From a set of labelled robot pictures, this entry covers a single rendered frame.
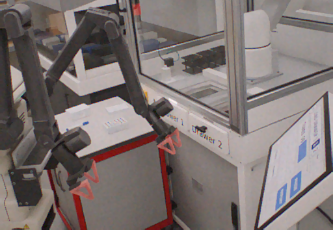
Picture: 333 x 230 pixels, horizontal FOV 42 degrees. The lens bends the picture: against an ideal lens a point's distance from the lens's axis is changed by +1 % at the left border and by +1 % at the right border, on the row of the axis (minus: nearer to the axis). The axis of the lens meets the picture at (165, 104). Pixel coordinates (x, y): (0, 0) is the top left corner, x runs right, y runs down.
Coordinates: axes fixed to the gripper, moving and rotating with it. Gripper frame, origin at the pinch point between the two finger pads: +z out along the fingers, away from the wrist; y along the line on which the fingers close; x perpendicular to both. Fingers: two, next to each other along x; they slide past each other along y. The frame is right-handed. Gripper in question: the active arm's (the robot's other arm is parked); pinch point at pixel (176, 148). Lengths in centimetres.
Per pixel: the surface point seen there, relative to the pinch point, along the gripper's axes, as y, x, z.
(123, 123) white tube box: 43, 36, -24
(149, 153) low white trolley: 44, 36, -1
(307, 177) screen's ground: -56, -51, 20
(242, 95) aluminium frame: 0.8, -37.1, -2.2
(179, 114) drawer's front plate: 34.0, 2.7, -9.6
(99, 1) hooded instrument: 85, 19, -95
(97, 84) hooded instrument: 86, 57, -56
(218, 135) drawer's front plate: 11.6, -15.2, 7.3
